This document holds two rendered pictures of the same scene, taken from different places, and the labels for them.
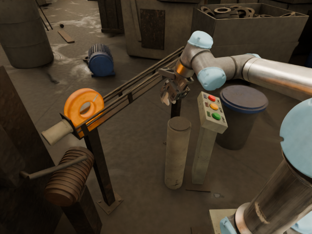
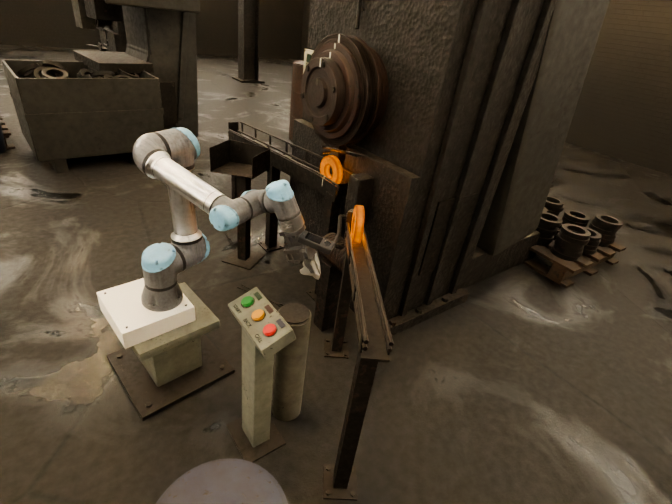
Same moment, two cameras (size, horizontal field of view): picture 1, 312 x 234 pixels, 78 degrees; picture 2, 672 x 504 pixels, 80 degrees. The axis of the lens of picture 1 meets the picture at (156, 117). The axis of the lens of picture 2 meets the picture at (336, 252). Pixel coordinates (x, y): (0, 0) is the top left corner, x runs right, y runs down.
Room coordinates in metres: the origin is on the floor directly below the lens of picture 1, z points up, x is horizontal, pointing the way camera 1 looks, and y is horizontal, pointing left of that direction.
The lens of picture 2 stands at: (1.58, -0.80, 1.43)
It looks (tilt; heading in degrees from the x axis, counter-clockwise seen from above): 31 degrees down; 135
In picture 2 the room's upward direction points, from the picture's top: 8 degrees clockwise
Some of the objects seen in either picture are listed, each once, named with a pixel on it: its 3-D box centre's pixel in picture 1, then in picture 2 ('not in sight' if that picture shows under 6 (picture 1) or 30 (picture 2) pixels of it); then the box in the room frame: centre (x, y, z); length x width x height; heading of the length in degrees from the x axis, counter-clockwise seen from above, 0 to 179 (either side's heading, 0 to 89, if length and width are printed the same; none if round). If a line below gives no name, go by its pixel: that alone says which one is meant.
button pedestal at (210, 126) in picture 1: (204, 147); (256, 380); (0.76, -0.28, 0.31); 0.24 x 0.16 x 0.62; 175
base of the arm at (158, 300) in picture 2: not in sight; (161, 289); (0.26, -0.40, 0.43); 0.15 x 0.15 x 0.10
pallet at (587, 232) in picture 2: not in sight; (532, 213); (0.52, 2.45, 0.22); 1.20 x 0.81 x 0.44; 173
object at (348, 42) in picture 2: not in sight; (338, 92); (0.15, 0.51, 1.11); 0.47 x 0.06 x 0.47; 175
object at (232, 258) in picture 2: not in sight; (240, 207); (-0.37, 0.30, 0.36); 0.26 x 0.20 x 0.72; 30
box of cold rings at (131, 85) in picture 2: not in sight; (89, 110); (-2.65, 0.07, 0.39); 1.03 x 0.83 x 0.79; 89
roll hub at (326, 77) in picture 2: not in sight; (321, 92); (0.14, 0.41, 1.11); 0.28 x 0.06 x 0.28; 175
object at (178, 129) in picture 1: (176, 156); (290, 365); (0.74, -0.12, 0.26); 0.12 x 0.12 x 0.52
